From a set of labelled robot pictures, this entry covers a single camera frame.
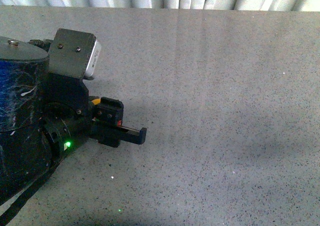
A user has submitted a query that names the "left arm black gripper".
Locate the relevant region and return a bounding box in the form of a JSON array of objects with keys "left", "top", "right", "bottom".
[{"left": 43, "top": 73, "right": 147, "bottom": 159}]

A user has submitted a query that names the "yellow push button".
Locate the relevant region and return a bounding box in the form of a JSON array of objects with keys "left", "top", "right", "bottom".
[{"left": 88, "top": 96, "right": 101, "bottom": 108}]

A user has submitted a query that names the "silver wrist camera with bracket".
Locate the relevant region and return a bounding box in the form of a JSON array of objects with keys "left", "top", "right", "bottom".
[{"left": 48, "top": 28, "right": 102, "bottom": 80}]

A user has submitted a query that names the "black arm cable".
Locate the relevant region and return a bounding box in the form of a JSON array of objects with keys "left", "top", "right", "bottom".
[{"left": 0, "top": 161, "right": 63, "bottom": 226}]

